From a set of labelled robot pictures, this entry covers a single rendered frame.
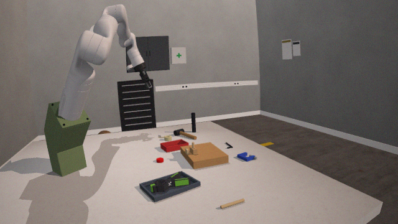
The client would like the wooden-handled black mallet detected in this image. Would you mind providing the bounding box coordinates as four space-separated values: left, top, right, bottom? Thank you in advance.
174 129 197 139

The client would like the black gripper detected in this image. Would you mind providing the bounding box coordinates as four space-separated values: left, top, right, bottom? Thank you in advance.
134 62 152 88

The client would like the light wooden board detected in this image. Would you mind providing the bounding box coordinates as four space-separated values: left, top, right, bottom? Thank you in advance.
180 142 228 169

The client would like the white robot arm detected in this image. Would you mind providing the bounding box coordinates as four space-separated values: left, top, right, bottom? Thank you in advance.
58 4 144 121

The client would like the black spring clamp with green grips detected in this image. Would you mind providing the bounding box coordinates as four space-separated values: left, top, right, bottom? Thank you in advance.
150 172 190 193

